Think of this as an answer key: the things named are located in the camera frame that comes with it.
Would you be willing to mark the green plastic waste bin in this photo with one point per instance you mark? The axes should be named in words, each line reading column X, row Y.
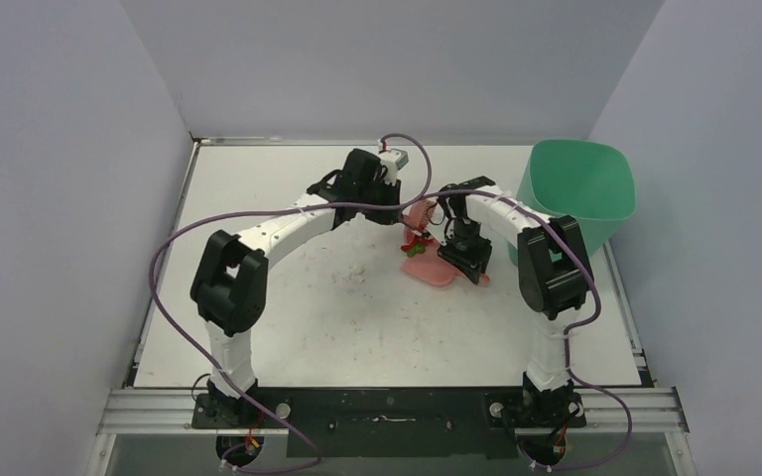
column 591, row 182

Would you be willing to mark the green paper scrap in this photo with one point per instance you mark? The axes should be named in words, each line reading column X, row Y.
column 414, row 251

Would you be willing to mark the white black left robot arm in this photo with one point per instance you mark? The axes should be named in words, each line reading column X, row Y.
column 230, row 285

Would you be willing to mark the white paper scrap front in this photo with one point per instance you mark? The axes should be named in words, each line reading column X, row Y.
column 356, row 275

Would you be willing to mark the red paper scrap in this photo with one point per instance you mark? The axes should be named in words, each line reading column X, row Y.
column 415, row 240

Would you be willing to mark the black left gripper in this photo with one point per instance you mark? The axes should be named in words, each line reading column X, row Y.
column 393, row 190

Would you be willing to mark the pink hand broom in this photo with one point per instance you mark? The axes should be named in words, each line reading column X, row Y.
column 418, row 219

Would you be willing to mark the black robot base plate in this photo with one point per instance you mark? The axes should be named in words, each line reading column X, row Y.
column 397, row 422

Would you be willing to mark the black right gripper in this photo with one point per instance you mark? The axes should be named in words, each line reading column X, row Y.
column 462, row 257

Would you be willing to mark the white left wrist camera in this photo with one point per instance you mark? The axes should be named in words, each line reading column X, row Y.
column 393, row 160

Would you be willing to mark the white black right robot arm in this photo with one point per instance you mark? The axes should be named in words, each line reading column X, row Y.
column 553, row 274

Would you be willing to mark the pink dustpan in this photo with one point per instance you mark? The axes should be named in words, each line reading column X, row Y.
column 432, row 270

